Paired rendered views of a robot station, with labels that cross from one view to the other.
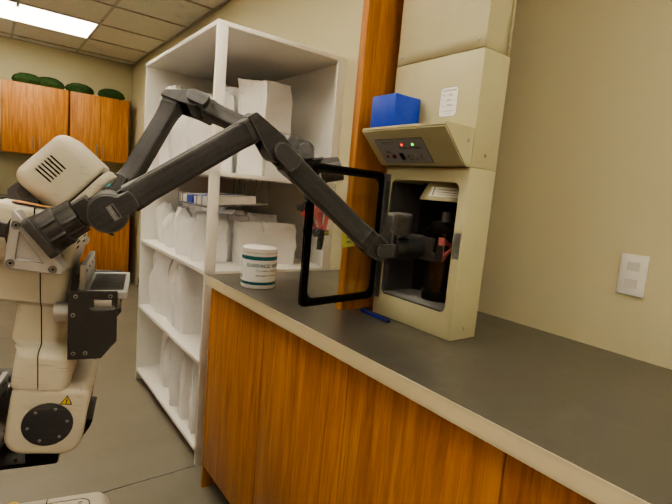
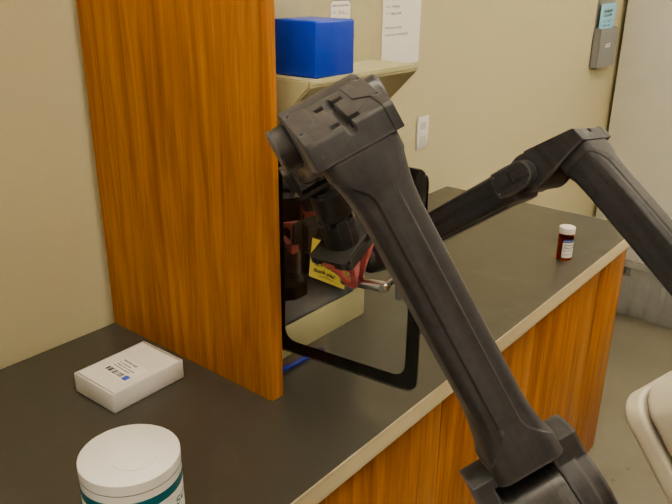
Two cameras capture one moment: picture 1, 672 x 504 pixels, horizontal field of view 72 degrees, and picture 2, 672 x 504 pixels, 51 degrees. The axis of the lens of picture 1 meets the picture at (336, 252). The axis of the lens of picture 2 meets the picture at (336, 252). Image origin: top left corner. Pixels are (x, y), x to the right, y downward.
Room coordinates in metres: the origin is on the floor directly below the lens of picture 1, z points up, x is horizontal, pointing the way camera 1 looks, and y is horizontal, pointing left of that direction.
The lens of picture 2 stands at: (1.63, 1.08, 1.67)
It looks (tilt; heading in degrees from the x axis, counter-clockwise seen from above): 22 degrees down; 256
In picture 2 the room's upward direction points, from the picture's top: straight up
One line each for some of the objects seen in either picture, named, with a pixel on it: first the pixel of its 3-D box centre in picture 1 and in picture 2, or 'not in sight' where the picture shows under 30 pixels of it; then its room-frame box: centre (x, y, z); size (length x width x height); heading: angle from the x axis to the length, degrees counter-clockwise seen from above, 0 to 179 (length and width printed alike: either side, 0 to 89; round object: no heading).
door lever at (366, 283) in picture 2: not in sight; (370, 280); (1.32, 0.05, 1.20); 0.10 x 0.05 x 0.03; 134
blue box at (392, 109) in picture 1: (395, 113); (313, 46); (1.38, -0.14, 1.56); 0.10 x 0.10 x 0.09; 37
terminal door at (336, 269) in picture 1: (343, 236); (343, 269); (1.35, -0.02, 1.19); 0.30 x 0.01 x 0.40; 134
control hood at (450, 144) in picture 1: (412, 146); (343, 96); (1.31, -0.19, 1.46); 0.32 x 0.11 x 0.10; 37
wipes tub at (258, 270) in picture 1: (259, 266); (134, 497); (1.71, 0.28, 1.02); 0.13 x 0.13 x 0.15
